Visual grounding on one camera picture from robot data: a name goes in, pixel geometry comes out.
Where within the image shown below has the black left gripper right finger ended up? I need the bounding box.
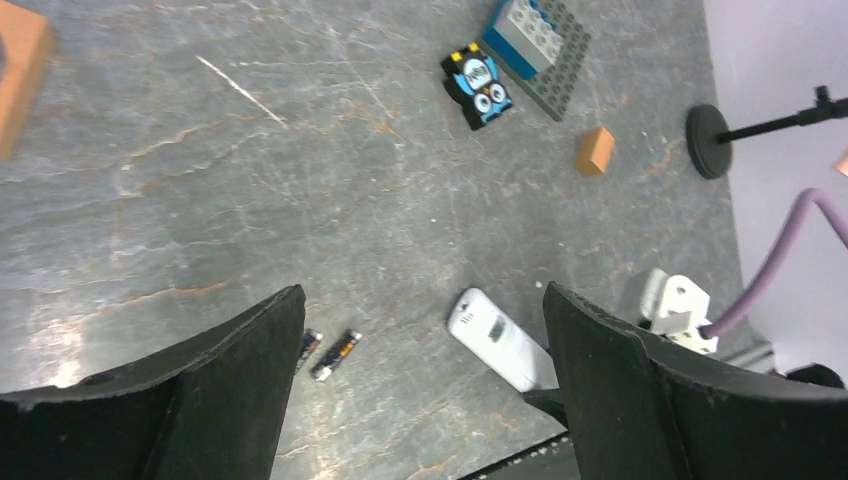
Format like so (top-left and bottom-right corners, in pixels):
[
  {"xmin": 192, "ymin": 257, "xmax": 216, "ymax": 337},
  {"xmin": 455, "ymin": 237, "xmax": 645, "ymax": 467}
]
[{"xmin": 543, "ymin": 283, "xmax": 847, "ymax": 479}]

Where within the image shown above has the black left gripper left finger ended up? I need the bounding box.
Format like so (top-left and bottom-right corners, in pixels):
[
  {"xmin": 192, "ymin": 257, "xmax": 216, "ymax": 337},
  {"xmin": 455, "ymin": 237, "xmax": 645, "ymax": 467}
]
[{"xmin": 1, "ymin": 285, "xmax": 305, "ymax": 479}]

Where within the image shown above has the white remote control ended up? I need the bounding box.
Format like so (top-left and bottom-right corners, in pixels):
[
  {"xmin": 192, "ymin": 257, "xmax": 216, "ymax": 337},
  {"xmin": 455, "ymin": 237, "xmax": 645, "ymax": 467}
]
[{"xmin": 447, "ymin": 287, "xmax": 559, "ymax": 393}]

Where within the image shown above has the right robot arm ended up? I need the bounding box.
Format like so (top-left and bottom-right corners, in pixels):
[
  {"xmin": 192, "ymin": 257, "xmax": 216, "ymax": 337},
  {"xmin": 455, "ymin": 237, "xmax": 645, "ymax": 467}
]
[{"xmin": 785, "ymin": 363, "xmax": 846, "ymax": 389}]

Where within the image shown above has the black battery near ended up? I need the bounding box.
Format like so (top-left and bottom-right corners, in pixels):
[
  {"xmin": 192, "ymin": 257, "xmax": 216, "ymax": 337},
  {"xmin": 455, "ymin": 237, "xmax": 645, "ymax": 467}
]
[{"xmin": 310, "ymin": 329, "xmax": 362, "ymax": 382}]

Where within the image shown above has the black battery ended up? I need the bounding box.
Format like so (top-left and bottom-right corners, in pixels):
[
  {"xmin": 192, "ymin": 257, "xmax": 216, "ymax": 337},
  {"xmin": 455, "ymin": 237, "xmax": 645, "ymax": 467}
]
[
  {"xmin": 294, "ymin": 328, "xmax": 323, "ymax": 374},
  {"xmin": 310, "ymin": 329, "xmax": 362, "ymax": 382}
]

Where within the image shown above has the black battery far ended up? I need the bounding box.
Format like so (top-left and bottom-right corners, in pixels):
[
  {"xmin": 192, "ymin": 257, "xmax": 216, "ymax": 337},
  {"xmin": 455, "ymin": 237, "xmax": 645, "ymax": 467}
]
[{"xmin": 294, "ymin": 328, "xmax": 323, "ymax": 374}]

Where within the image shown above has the small brown wooden block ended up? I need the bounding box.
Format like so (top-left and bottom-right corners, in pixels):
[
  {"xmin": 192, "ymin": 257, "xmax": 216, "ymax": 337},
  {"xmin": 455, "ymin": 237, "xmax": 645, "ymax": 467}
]
[{"xmin": 575, "ymin": 126, "xmax": 615, "ymax": 177}]

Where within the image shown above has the black microphone stand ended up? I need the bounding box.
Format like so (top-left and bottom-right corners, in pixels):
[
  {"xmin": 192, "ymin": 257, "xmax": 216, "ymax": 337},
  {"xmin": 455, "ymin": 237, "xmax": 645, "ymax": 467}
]
[{"xmin": 685, "ymin": 86, "xmax": 847, "ymax": 180}]

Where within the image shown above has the grey lego baseplate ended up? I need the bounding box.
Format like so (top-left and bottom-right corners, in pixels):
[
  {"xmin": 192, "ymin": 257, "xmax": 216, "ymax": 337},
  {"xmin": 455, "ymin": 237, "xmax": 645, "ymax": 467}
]
[{"xmin": 477, "ymin": 1, "xmax": 591, "ymax": 121}]

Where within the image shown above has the grey lego brick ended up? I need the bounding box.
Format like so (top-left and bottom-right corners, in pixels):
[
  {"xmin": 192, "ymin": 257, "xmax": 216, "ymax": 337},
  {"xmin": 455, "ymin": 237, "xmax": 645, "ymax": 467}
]
[{"xmin": 493, "ymin": 0, "xmax": 565, "ymax": 74}]

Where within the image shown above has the blue lego brick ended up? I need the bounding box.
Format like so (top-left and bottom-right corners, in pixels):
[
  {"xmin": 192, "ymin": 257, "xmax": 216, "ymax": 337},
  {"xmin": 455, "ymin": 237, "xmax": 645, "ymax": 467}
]
[{"xmin": 481, "ymin": 0, "xmax": 559, "ymax": 82}]

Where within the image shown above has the large wooden block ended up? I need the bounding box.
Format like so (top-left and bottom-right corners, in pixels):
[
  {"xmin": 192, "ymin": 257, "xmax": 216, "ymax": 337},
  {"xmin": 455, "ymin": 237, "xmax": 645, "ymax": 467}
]
[{"xmin": 1, "ymin": 1, "xmax": 55, "ymax": 160}]

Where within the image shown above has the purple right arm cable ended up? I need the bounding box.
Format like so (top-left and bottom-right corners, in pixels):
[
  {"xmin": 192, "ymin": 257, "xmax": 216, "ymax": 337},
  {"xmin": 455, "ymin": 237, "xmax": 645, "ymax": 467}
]
[{"xmin": 700, "ymin": 188, "xmax": 848, "ymax": 341}]

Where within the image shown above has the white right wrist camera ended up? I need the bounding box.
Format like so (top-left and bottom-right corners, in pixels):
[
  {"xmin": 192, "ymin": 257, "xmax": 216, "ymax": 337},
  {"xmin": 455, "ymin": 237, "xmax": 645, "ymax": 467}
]
[{"xmin": 639, "ymin": 268, "xmax": 718, "ymax": 355}]

